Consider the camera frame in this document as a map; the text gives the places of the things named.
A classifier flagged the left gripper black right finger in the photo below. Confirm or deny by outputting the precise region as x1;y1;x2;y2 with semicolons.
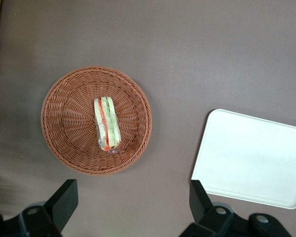
180;179;295;237

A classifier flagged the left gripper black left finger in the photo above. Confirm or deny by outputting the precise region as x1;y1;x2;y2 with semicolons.
0;179;79;237

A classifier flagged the round brown wicker basket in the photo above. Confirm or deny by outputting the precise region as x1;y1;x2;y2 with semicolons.
40;65;153;176

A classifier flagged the white rectangular plastic tray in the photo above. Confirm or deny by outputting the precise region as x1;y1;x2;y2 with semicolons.
190;109;296;210

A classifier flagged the plastic-wrapped sandwich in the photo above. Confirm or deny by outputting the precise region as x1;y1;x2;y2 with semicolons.
93;96;121;155

